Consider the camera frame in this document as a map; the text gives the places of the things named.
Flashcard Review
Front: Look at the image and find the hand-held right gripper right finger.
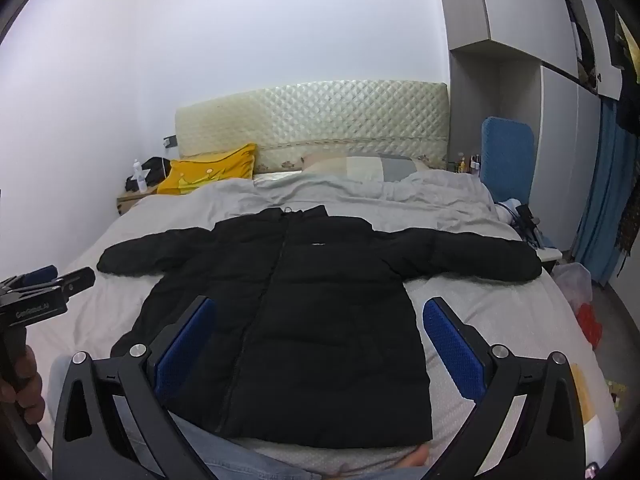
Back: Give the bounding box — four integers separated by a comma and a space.
422, 297, 586, 480

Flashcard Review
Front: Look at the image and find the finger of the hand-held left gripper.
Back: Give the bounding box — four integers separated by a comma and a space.
52, 267, 96, 307
10, 266, 59, 291

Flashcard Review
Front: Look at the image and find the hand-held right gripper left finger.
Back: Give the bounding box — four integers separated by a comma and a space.
52, 296, 217, 480

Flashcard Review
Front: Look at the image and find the black puffer jacket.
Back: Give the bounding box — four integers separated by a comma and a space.
96, 205, 543, 447

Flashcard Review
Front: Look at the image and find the person's left hand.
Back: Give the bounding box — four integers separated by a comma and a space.
0, 345, 47, 427

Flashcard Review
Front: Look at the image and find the bed with white textured sheet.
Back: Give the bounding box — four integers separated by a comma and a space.
52, 210, 621, 478

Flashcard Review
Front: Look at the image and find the wooden nightstand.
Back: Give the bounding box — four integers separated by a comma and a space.
116, 190, 162, 217

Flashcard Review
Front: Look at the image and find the person's jeans leg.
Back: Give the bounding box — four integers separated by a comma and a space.
170, 412, 351, 480

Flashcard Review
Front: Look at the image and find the white plastic bag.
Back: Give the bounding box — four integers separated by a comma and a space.
552, 262, 594, 311

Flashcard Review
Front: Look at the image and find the black bag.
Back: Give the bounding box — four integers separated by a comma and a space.
125, 156, 172, 193

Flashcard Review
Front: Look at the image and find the red bag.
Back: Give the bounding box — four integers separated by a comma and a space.
575, 302, 604, 349

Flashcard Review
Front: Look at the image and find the black tangled device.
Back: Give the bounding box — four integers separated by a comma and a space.
515, 204, 543, 252

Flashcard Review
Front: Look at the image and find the white and blue cloth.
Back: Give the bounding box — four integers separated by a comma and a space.
495, 199, 524, 224

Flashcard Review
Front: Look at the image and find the yellow pillow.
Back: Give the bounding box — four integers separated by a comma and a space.
157, 143, 257, 196

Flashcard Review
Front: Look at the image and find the grey duvet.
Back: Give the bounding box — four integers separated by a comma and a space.
119, 167, 518, 281

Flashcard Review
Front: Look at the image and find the beige and grey pillow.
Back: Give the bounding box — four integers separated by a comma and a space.
300, 152, 431, 183

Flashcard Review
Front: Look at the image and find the brown patterned garment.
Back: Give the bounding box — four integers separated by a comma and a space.
616, 180, 640, 266

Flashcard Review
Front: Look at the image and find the blue curtain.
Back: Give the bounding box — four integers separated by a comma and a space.
570, 97, 638, 288

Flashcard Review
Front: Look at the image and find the cream quilted headboard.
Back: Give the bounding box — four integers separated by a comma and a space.
175, 80, 449, 178

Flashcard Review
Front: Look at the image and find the grey wardrobe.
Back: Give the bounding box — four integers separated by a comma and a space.
435, 0, 626, 268

